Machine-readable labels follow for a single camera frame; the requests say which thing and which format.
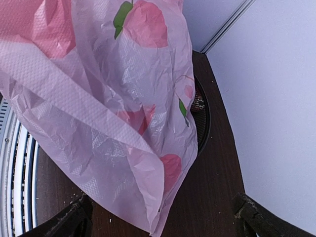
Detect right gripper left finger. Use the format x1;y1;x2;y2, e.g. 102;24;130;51
22;194;93;237

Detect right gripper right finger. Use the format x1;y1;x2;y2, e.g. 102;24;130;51
232;193;313;237

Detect black mesh trash bin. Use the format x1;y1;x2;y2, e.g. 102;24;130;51
190;75;211;156

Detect pink plastic trash bag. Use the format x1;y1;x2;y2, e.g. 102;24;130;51
0;0;198;237

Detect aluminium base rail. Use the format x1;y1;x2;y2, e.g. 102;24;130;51
0;98;39;237

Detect left aluminium frame post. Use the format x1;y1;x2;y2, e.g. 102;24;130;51
200;0;256;55

